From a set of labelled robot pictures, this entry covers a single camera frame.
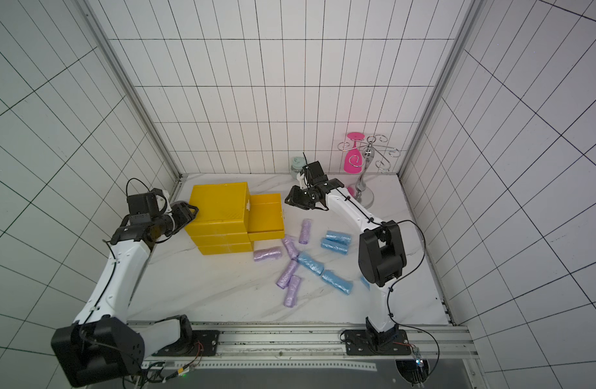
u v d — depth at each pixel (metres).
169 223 0.68
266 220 0.93
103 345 0.36
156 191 0.71
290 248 0.92
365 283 0.84
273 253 0.90
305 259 0.88
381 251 0.51
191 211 0.75
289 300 0.80
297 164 1.13
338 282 0.84
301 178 0.86
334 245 0.92
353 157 0.99
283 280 0.84
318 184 0.71
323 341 0.74
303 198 0.80
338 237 0.95
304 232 0.97
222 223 0.77
